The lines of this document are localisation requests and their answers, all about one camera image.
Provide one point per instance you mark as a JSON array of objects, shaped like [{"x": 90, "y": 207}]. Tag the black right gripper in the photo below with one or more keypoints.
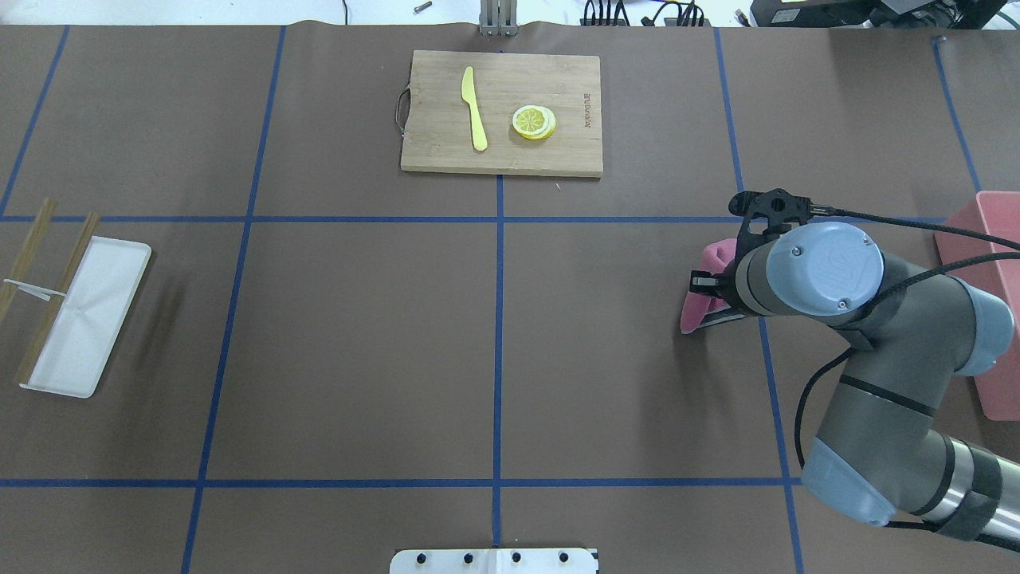
[{"x": 704, "y": 281}]

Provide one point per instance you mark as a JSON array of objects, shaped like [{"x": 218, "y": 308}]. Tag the pink fleece cloth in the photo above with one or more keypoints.
[{"x": 702, "y": 309}]

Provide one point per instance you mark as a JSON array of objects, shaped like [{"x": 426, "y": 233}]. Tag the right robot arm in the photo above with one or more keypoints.
[{"x": 909, "y": 331}]

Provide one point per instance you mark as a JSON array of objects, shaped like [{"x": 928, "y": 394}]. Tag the yellow lemon slice toy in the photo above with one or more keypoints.
[{"x": 534, "y": 122}]

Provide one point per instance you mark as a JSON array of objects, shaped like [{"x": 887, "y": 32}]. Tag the pink plastic bin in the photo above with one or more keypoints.
[{"x": 994, "y": 288}]

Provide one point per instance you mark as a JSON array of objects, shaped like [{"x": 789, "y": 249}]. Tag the black monitor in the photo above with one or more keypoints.
[{"x": 874, "y": 14}]

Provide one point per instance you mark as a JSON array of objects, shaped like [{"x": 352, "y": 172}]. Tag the yellow plastic knife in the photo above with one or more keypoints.
[{"x": 479, "y": 139}]

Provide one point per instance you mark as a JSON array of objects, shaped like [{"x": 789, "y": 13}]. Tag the bamboo cutting board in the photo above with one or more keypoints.
[{"x": 436, "y": 135}]

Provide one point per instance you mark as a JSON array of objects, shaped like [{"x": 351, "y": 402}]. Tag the white rectangular tray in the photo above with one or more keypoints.
[{"x": 87, "y": 327}]

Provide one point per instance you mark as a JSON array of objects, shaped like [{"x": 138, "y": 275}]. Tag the left wooden rack rod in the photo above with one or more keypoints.
[{"x": 27, "y": 253}]

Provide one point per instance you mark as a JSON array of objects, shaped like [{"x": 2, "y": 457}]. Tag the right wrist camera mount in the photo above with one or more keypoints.
[{"x": 768, "y": 215}]

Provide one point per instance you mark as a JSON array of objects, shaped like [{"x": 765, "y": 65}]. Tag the aluminium frame post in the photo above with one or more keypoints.
[{"x": 498, "y": 18}]

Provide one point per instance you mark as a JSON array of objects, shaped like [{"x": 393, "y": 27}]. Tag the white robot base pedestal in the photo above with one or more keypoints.
[{"x": 495, "y": 560}]

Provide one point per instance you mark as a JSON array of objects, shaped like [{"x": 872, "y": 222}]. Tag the white rack bracket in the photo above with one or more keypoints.
[{"x": 36, "y": 291}]

